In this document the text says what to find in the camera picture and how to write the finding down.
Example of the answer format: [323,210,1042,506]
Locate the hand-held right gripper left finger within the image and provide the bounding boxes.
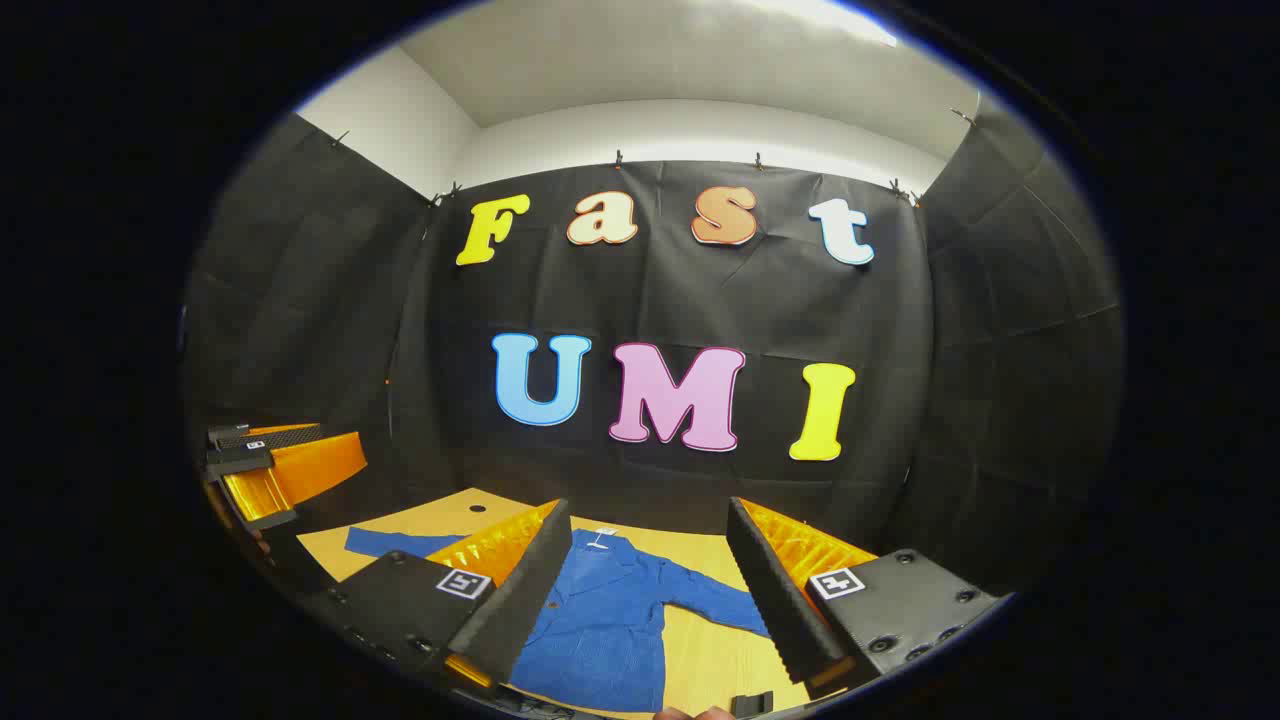
[298,497,574,691]

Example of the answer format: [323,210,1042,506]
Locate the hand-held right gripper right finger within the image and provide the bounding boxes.
[725,496,1004,703]

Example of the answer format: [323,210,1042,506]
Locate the blue corduroy jacket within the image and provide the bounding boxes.
[345,527,771,713]

